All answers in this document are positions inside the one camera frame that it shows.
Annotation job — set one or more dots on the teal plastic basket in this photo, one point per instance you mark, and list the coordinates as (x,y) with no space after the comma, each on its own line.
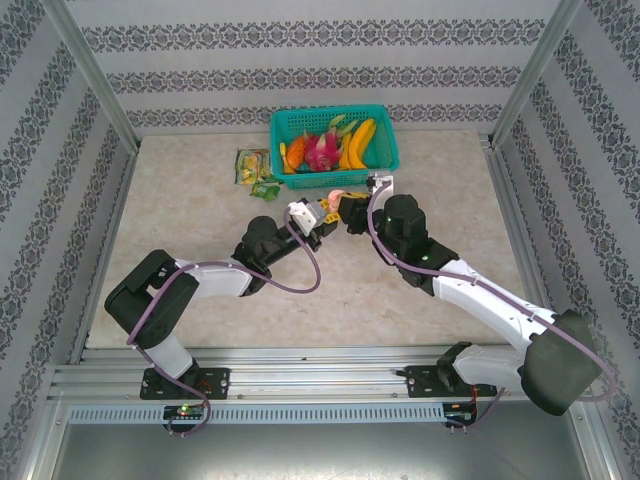
(385,140)

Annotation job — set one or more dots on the small yellow fruit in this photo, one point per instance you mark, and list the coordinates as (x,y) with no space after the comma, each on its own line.
(282,151)

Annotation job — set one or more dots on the aluminium mounting rail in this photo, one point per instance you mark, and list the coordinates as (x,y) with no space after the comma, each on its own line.
(320,375)

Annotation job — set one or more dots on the right green circuit board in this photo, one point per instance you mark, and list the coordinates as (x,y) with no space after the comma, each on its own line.
(460,414)

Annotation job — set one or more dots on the green circuit board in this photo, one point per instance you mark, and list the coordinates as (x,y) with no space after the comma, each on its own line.
(460,414)
(185,412)

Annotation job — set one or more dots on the pink round earbud case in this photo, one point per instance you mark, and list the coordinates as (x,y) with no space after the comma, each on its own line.
(336,195)

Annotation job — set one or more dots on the pink dragon fruit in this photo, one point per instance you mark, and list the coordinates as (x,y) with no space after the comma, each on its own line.
(320,150)

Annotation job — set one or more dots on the small green snack packet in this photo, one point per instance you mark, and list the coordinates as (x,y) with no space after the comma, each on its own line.
(265,191)

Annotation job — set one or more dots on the aluminium frame post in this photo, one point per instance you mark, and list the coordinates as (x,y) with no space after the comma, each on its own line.
(92,75)
(531,75)

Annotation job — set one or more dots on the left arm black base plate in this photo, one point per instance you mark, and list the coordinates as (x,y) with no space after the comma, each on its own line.
(220,382)

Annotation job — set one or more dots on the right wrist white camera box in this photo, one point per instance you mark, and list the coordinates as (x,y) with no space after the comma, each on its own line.
(382,180)

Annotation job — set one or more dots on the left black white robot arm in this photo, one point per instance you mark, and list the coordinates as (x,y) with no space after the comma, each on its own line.
(160,315)

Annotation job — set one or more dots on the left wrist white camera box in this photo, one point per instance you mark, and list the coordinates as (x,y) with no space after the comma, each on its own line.
(305,212)

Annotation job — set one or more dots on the yellow banana bunch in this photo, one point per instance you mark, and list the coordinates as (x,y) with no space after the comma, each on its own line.
(361,145)

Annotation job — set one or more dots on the left green circuit board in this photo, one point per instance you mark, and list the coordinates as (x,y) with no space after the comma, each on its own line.
(185,412)

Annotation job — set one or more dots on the aluminium side rail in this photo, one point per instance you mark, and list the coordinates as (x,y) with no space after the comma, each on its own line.
(507,200)
(120,200)

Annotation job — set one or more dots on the orange oval fruit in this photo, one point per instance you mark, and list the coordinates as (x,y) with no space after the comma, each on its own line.
(296,151)

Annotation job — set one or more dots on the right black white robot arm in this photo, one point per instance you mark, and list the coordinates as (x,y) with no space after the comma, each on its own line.
(500,310)

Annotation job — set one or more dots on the yellow green snack packet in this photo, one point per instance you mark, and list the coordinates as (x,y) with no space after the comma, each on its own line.
(252,165)

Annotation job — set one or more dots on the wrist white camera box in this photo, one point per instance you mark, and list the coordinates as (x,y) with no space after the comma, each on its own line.
(382,180)
(305,212)

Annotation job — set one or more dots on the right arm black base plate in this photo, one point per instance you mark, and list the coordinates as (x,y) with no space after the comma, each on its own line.
(417,385)

